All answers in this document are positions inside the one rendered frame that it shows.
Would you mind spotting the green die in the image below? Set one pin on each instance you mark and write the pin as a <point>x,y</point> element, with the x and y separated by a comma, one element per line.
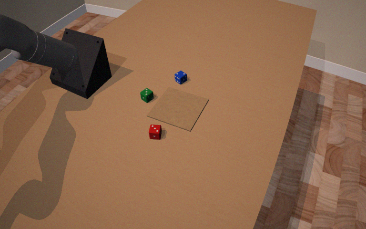
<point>146,95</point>

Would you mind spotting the red die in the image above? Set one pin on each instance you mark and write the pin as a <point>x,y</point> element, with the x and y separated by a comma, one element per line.
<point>155,132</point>

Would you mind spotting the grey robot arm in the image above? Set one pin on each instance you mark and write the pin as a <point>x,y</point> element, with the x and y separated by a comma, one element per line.
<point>35,47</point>

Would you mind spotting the blue die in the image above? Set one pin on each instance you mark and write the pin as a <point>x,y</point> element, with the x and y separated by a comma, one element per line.
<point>180,77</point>

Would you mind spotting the tan square mat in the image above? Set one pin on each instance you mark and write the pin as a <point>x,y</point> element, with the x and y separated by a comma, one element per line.
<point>178,108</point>

